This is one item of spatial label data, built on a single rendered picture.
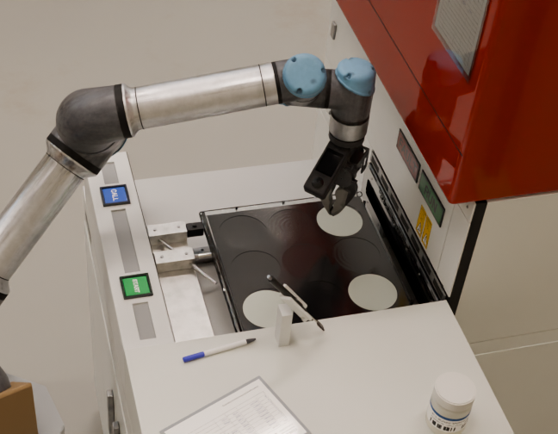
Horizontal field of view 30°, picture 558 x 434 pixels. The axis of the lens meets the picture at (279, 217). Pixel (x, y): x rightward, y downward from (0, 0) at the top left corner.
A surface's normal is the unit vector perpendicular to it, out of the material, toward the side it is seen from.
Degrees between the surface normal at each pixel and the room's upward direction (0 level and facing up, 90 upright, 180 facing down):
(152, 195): 0
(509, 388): 90
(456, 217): 90
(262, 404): 0
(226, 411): 0
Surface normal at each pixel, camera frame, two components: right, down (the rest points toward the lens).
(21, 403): 0.51, 0.61
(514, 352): 0.26, 0.68
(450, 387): 0.08, -0.72
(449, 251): -0.96, 0.12
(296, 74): 0.03, 0.00
